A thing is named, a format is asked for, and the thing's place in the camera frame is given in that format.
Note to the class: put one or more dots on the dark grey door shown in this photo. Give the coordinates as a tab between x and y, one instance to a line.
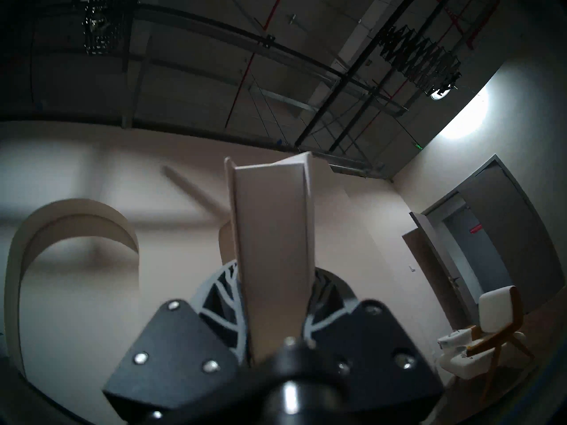
509	233

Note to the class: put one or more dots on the small white hardcover book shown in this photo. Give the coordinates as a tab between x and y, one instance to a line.
274	251

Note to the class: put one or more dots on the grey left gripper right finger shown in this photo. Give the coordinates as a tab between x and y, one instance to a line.
376	353

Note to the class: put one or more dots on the white device on armchair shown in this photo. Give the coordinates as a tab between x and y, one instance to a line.
456	340

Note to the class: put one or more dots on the wooden armchair with white cushions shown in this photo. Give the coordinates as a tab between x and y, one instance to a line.
498	309

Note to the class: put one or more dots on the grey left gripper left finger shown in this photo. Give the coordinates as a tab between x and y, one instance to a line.
177	353

